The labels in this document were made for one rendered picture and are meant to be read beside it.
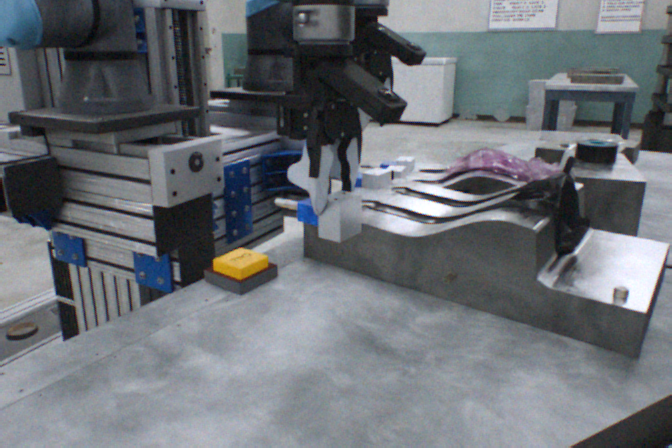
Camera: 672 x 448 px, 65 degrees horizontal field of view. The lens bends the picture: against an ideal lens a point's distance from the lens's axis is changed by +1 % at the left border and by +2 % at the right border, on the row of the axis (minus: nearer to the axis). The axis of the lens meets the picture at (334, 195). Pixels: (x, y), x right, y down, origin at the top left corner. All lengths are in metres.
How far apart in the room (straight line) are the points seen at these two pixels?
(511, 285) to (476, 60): 7.62
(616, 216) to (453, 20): 7.36
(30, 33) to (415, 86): 6.97
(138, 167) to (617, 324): 0.70
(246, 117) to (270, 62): 0.15
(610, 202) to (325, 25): 0.68
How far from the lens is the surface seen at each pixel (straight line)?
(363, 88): 0.61
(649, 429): 0.50
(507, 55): 8.21
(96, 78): 0.95
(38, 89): 1.39
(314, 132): 0.63
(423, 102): 7.60
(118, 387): 0.63
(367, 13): 0.95
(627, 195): 1.10
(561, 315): 0.72
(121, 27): 0.96
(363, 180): 0.99
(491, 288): 0.74
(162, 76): 1.17
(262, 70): 1.31
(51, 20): 0.86
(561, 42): 8.14
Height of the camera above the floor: 1.15
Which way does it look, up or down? 16 degrees down
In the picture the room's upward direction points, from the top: straight up
